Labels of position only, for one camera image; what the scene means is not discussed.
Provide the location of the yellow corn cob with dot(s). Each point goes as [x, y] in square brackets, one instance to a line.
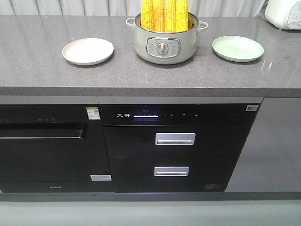
[147, 15]
[181, 16]
[158, 15]
[170, 9]

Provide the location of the black drawer disinfection cabinet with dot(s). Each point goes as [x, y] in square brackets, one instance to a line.
[169, 148]

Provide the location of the green electric cooking pot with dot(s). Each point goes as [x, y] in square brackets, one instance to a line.
[166, 48]

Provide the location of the beige round plate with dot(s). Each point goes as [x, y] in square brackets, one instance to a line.
[88, 51]

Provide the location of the light green round plate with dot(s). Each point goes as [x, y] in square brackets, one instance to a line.
[237, 48]

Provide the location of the black built-in dishwasher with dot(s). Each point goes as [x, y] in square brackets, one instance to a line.
[53, 148]

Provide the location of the grey cabinet door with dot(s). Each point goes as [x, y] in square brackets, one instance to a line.
[271, 158]

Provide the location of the white soy milk blender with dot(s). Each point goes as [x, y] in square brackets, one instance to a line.
[284, 14]

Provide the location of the white pleated curtain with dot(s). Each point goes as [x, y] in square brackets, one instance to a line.
[201, 8]

